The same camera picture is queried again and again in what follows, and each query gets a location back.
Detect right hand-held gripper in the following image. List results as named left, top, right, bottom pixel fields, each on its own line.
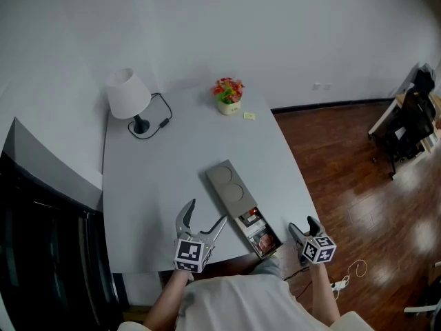
left=288, top=215, right=337, bottom=267

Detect brown storage box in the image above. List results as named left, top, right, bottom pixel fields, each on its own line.
left=205, top=159, right=259, bottom=220

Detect light wooden desk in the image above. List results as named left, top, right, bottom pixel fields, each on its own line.
left=367, top=88, right=441, bottom=167

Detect black glass cabinet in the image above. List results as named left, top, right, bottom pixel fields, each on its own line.
left=0, top=152, right=130, bottom=331

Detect black floor cable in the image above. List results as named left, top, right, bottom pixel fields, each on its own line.
left=282, top=266, right=311, bottom=299

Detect person's grey trousers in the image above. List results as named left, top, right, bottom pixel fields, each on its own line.
left=251, top=257, right=282, bottom=277

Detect white chair base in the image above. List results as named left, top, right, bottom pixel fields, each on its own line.
left=403, top=303, right=438, bottom=315

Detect white shade table lamp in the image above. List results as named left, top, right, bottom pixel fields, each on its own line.
left=105, top=68, right=152, bottom=134

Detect potted red flowers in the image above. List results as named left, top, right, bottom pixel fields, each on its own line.
left=211, top=77, right=245, bottom=116

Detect white floor cable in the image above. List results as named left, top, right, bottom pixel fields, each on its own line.
left=336, top=259, right=368, bottom=301

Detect black lamp cable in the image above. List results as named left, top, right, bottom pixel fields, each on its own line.
left=127, top=92, right=173, bottom=140

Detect person's right forearm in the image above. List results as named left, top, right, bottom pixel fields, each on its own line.
left=308, top=262, right=342, bottom=327

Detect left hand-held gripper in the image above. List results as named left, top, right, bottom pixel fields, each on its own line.
left=173, top=198, right=228, bottom=274

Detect person's white shirt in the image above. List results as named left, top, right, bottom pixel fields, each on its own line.
left=116, top=274, right=375, bottom=331

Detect person's left forearm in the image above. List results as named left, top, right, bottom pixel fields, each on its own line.
left=143, top=269, right=196, bottom=331

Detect wooden stool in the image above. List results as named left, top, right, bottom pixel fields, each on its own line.
left=122, top=305, right=152, bottom=323

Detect brown box drawer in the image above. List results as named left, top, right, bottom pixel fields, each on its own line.
left=234, top=207, right=284, bottom=261

